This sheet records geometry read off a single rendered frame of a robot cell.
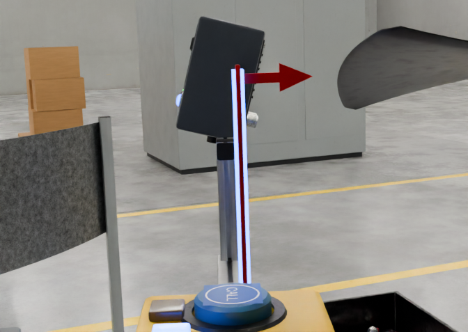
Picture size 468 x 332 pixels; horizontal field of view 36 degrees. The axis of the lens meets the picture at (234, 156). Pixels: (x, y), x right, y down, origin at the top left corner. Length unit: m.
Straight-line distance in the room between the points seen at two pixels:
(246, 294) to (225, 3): 6.38
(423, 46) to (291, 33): 6.42
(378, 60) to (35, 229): 1.83
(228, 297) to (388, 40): 0.25
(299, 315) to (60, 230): 2.05
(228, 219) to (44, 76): 7.35
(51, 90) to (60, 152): 6.10
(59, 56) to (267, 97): 2.72
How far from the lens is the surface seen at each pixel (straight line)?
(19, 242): 2.28
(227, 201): 1.15
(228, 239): 1.17
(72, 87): 8.49
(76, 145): 2.44
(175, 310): 0.37
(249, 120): 1.21
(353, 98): 0.71
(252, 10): 6.81
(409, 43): 0.55
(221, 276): 1.10
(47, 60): 8.44
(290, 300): 0.39
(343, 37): 7.23
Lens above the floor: 1.21
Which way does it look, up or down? 9 degrees down
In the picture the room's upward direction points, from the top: 2 degrees counter-clockwise
